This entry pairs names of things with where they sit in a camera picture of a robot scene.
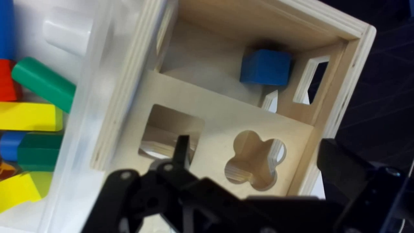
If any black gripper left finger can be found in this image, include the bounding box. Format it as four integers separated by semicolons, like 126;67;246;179
80;134;244;233

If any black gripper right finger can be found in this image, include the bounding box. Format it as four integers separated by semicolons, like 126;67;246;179
315;138;414;233

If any wooden sliding lid with holes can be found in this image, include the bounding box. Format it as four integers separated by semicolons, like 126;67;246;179
108;69;316;201

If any blue cube block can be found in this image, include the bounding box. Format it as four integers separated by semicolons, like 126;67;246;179
237;48;294;89

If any wooden shape sorter cube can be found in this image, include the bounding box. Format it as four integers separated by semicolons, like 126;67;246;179
89;0;377;201

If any clear plastic container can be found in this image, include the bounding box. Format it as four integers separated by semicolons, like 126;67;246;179
0;0;149;233

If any green wooden block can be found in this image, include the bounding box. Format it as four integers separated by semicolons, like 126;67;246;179
16;133;64;173

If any small yellow wooden block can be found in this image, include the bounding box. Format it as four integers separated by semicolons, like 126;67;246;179
0;171;43;214

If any orange toy ball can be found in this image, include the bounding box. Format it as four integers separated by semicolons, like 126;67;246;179
0;158;19;182

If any green wooden cylinder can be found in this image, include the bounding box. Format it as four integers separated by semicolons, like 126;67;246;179
10;56;77;116

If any small blue wooden block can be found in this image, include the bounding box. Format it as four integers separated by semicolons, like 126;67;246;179
0;131;25;164

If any white plastic cylinder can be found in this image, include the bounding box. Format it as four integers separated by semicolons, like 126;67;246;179
41;7;94;59

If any red wooden block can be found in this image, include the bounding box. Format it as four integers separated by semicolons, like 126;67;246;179
0;59;19;104

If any blue wooden cylinder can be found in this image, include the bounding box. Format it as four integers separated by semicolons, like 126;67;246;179
0;0;15;61

